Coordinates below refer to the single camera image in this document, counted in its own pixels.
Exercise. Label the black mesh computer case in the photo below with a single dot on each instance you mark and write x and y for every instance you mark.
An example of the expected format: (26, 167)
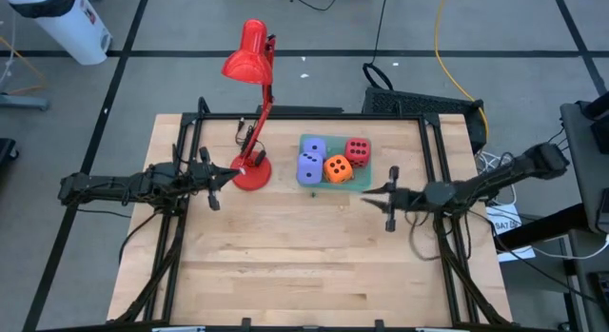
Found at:
(418, 103)

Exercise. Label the black aluminium rig frame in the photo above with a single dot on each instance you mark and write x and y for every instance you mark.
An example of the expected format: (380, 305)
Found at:
(309, 117)

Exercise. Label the white paper label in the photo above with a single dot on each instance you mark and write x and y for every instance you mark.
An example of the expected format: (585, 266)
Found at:
(506, 225)

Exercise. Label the red foam die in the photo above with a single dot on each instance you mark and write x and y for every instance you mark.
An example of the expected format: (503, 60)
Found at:
(358, 152)

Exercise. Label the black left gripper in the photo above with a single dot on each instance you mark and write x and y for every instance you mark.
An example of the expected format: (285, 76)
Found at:
(200, 177)

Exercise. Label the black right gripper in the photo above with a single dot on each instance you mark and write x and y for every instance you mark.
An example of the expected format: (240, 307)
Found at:
(409, 200)

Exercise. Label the purple foam die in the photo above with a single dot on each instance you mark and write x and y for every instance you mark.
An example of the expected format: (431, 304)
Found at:
(315, 145)
(309, 169)

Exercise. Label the teal translucent plastic tray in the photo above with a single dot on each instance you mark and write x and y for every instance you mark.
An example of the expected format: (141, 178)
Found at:
(364, 180)

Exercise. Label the white cylindrical bin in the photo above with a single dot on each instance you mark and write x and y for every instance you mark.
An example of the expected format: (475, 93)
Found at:
(66, 23)

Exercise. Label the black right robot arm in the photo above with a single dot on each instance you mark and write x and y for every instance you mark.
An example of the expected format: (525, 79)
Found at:
(490, 182)

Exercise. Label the black caster wheel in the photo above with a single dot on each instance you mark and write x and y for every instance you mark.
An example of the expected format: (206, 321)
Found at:
(7, 151)

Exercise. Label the grey desk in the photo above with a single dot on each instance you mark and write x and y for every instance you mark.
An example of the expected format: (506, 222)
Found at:
(580, 170)

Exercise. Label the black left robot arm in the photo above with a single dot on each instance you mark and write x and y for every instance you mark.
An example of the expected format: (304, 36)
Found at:
(119, 184)

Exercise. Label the red desk lamp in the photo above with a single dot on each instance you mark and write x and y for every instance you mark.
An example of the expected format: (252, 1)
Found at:
(249, 56)

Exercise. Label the orange foam die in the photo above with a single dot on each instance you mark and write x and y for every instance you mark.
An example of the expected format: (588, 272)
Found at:
(339, 169)

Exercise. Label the grey floor stand base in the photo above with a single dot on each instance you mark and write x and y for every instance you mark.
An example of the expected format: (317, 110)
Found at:
(24, 102)

